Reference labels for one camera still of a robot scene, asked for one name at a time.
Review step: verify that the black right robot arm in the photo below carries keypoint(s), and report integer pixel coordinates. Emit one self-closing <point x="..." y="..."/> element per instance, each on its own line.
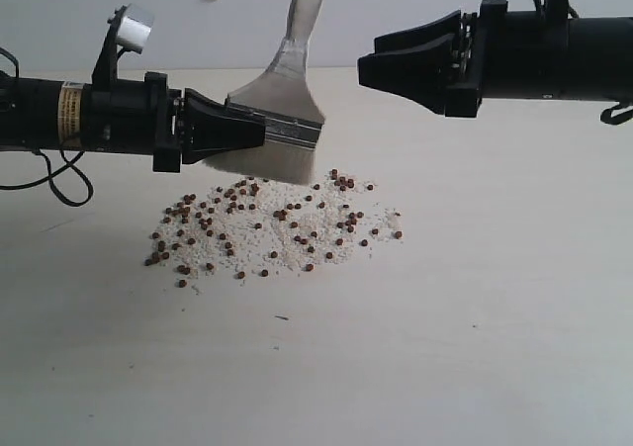
<point x="452" y="64"/>

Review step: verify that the pile of rice and pellets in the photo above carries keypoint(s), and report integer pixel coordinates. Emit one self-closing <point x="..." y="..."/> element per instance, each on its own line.
<point x="260" y="227"/>

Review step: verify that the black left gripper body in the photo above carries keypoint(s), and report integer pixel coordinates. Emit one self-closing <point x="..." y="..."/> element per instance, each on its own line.
<point x="133" y="117"/>

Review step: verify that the wooden paint brush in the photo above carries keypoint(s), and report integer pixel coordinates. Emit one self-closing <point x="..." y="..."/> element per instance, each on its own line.
<point x="281" y="95"/>

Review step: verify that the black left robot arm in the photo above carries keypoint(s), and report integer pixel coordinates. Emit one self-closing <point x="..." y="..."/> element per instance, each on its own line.
<point x="46" y="114"/>

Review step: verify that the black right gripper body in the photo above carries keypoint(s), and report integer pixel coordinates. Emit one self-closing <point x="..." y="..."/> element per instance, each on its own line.
<point x="509" y="55"/>

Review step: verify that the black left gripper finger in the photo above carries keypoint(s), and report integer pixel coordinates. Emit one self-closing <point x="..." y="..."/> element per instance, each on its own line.
<point x="210" y="128"/>

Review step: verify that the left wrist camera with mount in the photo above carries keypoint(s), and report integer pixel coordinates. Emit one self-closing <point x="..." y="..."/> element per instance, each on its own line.
<point x="129" y="30"/>

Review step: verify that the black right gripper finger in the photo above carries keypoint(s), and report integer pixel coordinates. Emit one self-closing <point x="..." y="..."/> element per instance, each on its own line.
<point x="419" y="73"/>
<point x="399" y="40"/>

